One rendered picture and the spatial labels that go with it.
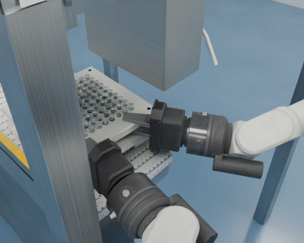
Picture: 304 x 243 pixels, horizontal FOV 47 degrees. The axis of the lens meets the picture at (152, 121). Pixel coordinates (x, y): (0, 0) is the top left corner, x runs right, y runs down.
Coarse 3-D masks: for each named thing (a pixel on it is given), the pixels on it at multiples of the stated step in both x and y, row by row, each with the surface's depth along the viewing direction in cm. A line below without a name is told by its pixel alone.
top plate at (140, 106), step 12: (84, 72) 88; (96, 72) 88; (108, 84) 84; (132, 96) 80; (144, 108) 77; (12, 120) 75; (84, 120) 74; (120, 120) 74; (96, 132) 71; (108, 132) 71; (120, 132) 71
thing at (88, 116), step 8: (80, 88) 82; (88, 88) 82; (96, 88) 81; (80, 96) 79; (88, 96) 79; (96, 96) 78; (104, 96) 79; (80, 104) 77; (96, 104) 77; (104, 104) 77; (112, 104) 77; (120, 104) 77; (88, 112) 75; (96, 112) 75; (104, 112) 75; (112, 112) 75; (88, 120) 74; (96, 120) 73
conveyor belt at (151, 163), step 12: (0, 84) 103; (0, 96) 98; (0, 108) 94; (0, 120) 91; (144, 144) 84; (132, 156) 81; (144, 156) 81; (156, 156) 81; (168, 156) 82; (144, 168) 78; (156, 168) 80; (96, 192) 73
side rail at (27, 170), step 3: (0, 144) 81; (3, 147) 81; (6, 147) 78; (6, 150) 80; (9, 150) 78; (9, 153) 79; (12, 153) 77; (12, 156) 79; (15, 156) 76; (15, 159) 78; (18, 159) 76; (18, 162) 77; (21, 162) 76; (21, 165) 77; (24, 165) 75; (24, 168) 76; (27, 168) 74; (27, 171) 76; (30, 174) 75
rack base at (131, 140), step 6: (12, 126) 79; (12, 132) 80; (18, 138) 78; (126, 138) 76; (132, 138) 76; (138, 138) 77; (144, 138) 78; (120, 144) 75; (126, 144) 75; (132, 144) 76; (138, 144) 78
